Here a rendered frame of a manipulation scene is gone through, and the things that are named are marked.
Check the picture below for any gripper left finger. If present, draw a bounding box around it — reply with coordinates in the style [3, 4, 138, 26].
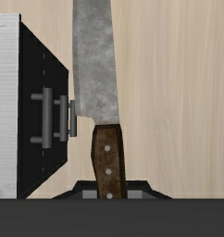
[52, 180, 100, 200]

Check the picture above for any cabinet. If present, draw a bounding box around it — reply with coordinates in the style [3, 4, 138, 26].
[0, 12, 78, 200]

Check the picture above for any knife with brown wooden handle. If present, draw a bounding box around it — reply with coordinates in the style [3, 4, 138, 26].
[71, 0, 129, 200]

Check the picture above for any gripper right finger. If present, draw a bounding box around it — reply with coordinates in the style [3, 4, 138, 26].
[125, 180, 173, 200]

